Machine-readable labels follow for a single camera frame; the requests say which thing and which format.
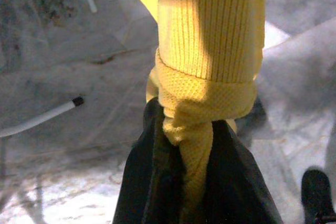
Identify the yellow shirt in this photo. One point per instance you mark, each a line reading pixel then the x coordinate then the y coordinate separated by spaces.
pixel 210 37

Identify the white plastic folding table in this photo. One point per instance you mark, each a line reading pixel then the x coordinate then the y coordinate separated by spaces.
pixel 39 119

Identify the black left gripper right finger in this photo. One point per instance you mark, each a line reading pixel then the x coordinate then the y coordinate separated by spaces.
pixel 236 182

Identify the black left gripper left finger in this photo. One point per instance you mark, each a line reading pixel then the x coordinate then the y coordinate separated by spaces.
pixel 147 182

